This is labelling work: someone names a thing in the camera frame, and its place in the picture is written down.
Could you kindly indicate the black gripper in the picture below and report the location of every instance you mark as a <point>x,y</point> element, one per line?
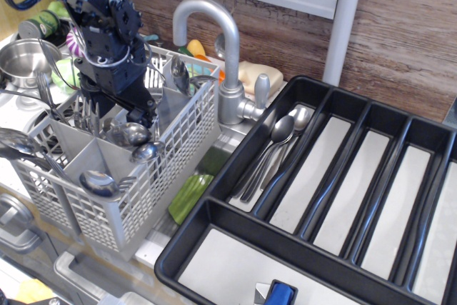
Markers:
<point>112,72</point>

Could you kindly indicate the small steel spoon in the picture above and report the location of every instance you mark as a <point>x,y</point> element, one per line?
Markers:
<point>157,129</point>

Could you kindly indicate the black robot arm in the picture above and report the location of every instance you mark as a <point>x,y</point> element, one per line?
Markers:
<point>111,14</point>

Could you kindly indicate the large spoon centre basket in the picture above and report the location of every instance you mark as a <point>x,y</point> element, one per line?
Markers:
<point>128,134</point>

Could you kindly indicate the large spoon basket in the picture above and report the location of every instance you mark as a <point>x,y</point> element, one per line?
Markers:
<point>99,184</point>
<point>17,145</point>
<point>128,134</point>

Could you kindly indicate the small spoon centre basket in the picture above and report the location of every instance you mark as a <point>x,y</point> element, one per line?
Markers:
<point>147,152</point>

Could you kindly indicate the spoon rear basket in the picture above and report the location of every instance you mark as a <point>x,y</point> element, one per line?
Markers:
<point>180,75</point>

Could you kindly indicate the grey plastic cutlery basket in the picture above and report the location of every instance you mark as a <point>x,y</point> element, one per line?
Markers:
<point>116,228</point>

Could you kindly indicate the large spoon front basket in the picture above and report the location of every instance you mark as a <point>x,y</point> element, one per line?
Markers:
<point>99,184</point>

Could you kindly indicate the fork left of basket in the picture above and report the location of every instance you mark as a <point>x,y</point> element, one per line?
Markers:
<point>46,97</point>

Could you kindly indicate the large spoon left basket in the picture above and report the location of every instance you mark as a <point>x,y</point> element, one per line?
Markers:
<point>17,145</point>

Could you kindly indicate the dark steel spoon in tray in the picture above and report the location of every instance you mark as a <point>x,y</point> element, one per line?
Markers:
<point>281,133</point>

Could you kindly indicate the light steel spoon in tray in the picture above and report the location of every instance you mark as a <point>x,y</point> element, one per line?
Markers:
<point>301,117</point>

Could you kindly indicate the blue object in tray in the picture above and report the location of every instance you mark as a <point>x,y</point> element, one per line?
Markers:
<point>275,293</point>

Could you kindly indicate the black cutlery tray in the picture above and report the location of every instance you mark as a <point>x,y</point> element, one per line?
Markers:
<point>362,211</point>

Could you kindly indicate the green toy cabbage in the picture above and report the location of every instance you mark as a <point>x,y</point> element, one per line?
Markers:
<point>69,80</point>

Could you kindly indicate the purple white toy vegetable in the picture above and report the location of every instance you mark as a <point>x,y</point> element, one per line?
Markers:
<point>73,45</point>

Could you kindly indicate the yellow toy fruit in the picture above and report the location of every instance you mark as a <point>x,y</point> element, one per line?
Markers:
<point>196,48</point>

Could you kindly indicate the silver kitchen faucet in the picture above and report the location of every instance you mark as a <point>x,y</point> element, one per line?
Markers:
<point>234,107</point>

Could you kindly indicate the steel cooking pot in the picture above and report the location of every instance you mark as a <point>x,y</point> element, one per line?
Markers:
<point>22,58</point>

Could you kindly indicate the green toy can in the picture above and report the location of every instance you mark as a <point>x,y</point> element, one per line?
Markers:
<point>40,26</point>

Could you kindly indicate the beige sponge block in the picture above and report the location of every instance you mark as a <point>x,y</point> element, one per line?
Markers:
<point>248,73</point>

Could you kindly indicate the yellow object bottom left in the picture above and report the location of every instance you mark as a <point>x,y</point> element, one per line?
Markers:
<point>33,290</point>

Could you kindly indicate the grey metal post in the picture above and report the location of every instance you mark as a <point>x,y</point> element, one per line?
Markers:
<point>338,45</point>

